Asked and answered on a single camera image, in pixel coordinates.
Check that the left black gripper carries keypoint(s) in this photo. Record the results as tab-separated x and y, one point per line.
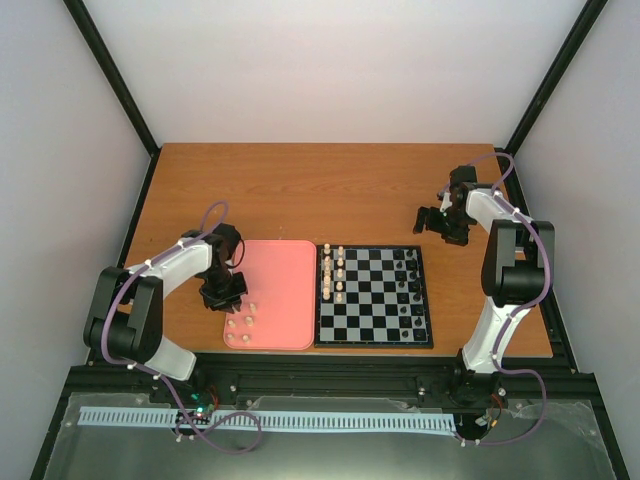
226	304

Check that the black white chess board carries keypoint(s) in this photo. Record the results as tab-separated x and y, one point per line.
374	311

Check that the black aluminium frame rail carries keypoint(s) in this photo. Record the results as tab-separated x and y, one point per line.
420	381

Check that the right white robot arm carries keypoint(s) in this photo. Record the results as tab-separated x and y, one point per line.
516	275

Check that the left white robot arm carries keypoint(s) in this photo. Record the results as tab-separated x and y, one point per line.
125	320

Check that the pink plastic tray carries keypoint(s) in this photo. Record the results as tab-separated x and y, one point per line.
281	281

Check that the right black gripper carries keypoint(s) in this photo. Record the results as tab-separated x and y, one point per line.
457	238

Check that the light blue slotted cable duct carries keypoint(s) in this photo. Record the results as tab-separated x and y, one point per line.
272	421

